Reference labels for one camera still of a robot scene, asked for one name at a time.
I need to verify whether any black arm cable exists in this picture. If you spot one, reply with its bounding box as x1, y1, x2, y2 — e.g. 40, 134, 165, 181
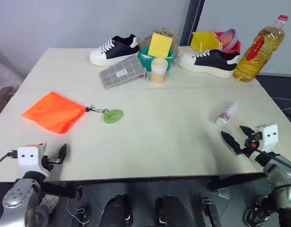
0, 151, 18, 168
254, 148, 291, 171

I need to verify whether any green round ring tag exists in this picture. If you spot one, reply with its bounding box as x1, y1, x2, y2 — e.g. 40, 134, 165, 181
103, 108, 124, 124

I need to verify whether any black table frame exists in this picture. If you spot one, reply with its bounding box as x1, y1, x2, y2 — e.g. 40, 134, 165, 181
0, 173, 269, 200

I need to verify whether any black string loop with ring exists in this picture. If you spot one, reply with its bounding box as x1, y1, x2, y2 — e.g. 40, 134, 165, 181
85, 105, 110, 114

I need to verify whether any dark rounded shape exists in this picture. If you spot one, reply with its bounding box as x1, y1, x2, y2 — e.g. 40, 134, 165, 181
99, 194, 133, 227
155, 194, 196, 227

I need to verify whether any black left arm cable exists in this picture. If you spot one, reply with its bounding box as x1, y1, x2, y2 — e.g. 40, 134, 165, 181
0, 151, 18, 168

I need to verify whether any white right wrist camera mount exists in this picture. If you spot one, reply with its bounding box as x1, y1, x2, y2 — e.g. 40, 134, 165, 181
254, 124, 279, 152

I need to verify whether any orange plastic cup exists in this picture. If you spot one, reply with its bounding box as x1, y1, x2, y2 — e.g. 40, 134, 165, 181
150, 57, 169, 84

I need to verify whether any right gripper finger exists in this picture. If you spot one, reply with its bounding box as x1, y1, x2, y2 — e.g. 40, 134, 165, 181
220, 131, 242, 156
239, 125, 254, 137

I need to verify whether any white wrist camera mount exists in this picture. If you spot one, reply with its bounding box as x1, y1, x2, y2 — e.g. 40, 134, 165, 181
254, 124, 279, 152
17, 143, 47, 177

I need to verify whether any yellow cooking oil bottle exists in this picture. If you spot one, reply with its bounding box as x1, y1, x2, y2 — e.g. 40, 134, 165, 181
232, 14, 290, 83

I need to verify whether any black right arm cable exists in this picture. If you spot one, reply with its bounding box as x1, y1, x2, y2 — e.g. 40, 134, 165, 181
254, 148, 291, 171

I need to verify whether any dark brown chair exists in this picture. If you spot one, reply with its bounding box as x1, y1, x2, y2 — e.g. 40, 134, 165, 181
0, 86, 14, 120

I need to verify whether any yellow plastic box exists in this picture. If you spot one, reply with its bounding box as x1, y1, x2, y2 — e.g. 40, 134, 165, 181
190, 31, 223, 52

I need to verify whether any orange cloth bag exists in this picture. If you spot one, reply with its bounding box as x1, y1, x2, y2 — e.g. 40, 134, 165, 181
21, 91, 86, 135

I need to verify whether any grey shoe under table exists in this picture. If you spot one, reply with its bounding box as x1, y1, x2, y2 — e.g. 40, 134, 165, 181
38, 194, 60, 215

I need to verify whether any purple plastic bowl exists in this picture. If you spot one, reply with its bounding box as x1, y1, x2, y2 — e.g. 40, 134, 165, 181
218, 28, 240, 51

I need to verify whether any red plastic basket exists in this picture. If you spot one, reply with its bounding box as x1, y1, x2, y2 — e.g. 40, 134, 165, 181
215, 31, 242, 54

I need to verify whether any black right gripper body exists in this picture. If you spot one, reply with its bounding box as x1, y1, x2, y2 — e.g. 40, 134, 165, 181
240, 131, 264, 157

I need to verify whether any yellow sponge block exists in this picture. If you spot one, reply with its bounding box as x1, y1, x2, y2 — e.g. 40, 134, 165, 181
147, 32, 174, 58

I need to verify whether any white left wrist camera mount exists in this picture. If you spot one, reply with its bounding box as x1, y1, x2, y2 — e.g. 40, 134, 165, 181
17, 143, 47, 177

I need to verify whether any orange plastic bowl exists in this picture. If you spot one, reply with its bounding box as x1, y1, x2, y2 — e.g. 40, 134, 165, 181
221, 33, 234, 47

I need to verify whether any grey checked pouch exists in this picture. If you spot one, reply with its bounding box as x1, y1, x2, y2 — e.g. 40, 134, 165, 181
99, 56, 146, 89

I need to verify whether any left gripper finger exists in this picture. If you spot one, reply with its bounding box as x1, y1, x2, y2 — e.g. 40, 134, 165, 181
56, 143, 68, 164

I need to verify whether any small white red-print bottle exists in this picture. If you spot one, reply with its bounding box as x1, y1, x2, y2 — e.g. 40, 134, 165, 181
215, 102, 240, 127

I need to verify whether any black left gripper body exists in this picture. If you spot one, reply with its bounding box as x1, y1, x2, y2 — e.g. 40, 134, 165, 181
41, 155, 61, 171

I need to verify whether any black white sneaker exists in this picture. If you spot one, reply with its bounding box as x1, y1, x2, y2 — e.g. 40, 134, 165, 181
178, 49, 241, 79
89, 34, 140, 67

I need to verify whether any green plastic basket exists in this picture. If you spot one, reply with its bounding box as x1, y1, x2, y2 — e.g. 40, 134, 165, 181
137, 46, 177, 72

